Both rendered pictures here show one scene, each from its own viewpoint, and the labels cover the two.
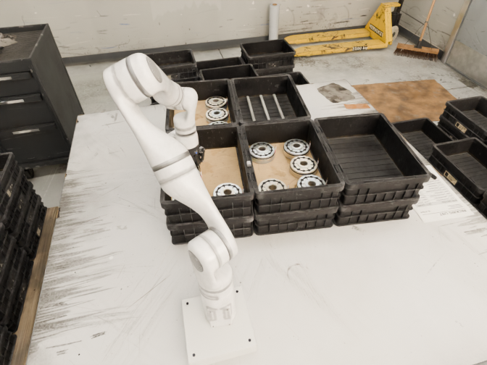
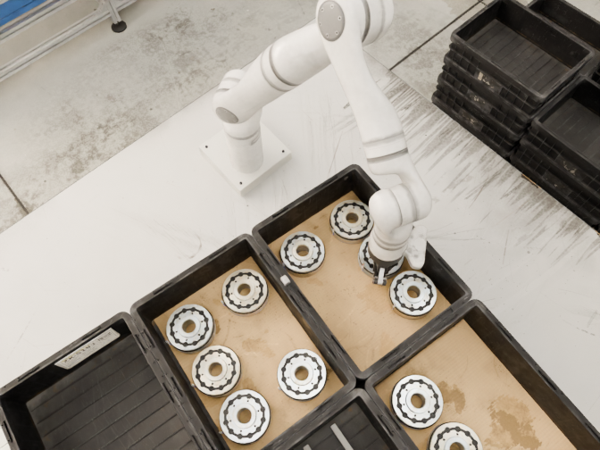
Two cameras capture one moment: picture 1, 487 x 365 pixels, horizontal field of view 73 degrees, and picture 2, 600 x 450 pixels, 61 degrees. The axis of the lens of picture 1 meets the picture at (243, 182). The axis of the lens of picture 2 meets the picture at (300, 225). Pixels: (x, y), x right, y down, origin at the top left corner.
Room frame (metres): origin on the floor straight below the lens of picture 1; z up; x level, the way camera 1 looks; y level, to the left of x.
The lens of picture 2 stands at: (1.20, -0.13, 1.94)
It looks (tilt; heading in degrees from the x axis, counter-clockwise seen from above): 65 degrees down; 155
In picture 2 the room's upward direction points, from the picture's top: 4 degrees counter-clockwise
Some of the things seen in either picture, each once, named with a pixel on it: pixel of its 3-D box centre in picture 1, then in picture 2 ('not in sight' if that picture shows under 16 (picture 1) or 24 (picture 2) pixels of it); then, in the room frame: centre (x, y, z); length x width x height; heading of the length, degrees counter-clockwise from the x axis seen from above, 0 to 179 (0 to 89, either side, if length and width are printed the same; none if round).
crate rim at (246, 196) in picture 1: (205, 161); (357, 262); (0.91, 0.14, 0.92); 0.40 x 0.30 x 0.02; 7
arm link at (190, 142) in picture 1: (182, 133); (398, 238); (0.93, 0.20, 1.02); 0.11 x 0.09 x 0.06; 50
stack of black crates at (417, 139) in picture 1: (419, 149); not in sight; (1.77, -1.21, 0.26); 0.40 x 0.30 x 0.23; 13
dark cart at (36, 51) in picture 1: (34, 106); not in sight; (2.11, 1.49, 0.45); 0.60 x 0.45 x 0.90; 13
